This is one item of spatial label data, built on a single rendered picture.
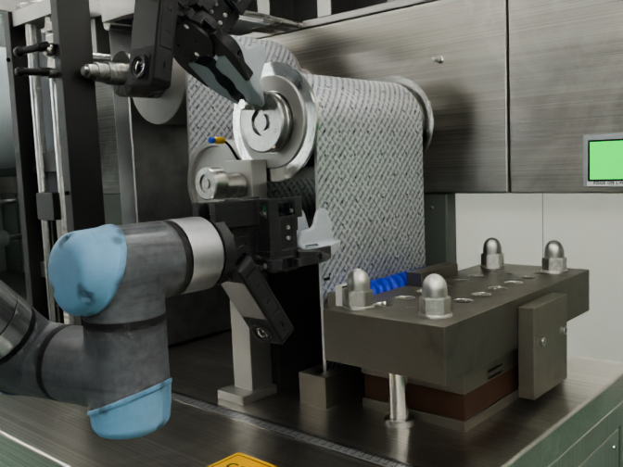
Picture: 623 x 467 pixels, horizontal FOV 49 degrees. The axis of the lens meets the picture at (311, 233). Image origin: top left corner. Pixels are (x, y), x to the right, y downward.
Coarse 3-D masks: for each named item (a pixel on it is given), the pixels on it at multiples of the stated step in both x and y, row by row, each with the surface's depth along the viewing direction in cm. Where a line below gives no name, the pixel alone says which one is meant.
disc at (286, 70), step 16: (272, 64) 84; (288, 64) 83; (288, 80) 83; (304, 80) 81; (304, 96) 81; (240, 144) 89; (304, 144) 82; (304, 160) 82; (272, 176) 86; (288, 176) 84
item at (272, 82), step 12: (264, 84) 85; (276, 84) 84; (288, 84) 82; (288, 96) 82; (300, 96) 81; (300, 108) 81; (240, 120) 88; (300, 120) 82; (240, 132) 89; (300, 132) 82; (288, 144) 83; (300, 144) 82; (252, 156) 88; (264, 156) 86; (276, 156) 85; (288, 156) 83; (312, 156) 86; (276, 168) 85
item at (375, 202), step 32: (320, 160) 83; (352, 160) 87; (384, 160) 93; (416, 160) 99; (320, 192) 83; (352, 192) 88; (384, 192) 93; (416, 192) 99; (352, 224) 88; (384, 224) 93; (416, 224) 99; (352, 256) 88; (384, 256) 93; (416, 256) 100; (320, 288) 84
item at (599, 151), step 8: (592, 144) 91; (600, 144) 91; (608, 144) 90; (616, 144) 89; (592, 152) 91; (600, 152) 91; (608, 152) 90; (616, 152) 89; (592, 160) 91; (600, 160) 91; (608, 160) 90; (616, 160) 89; (592, 168) 92; (600, 168) 91; (608, 168) 90; (616, 168) 90; (592, 176) 92; (600, 176) 91; (608, 176) 90; (616, 176) 90
